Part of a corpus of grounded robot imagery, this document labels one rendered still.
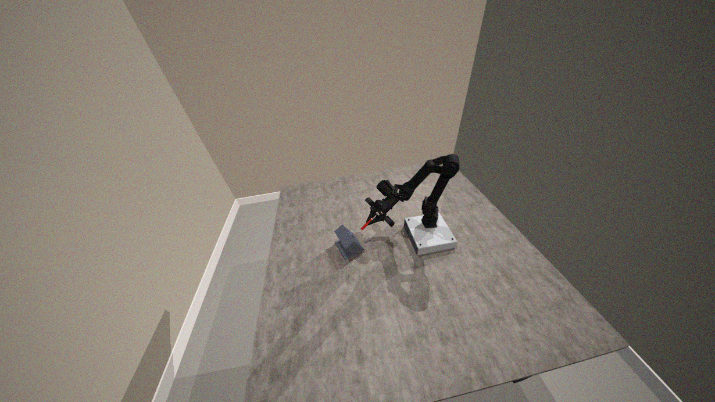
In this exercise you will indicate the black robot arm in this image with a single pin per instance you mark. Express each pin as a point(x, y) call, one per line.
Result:
point(448, 170)

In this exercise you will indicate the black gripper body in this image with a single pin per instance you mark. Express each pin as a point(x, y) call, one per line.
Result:
point(382, 215)

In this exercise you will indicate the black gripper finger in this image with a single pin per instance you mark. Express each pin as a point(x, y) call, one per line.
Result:
point(376, 219)
point(372, 214)

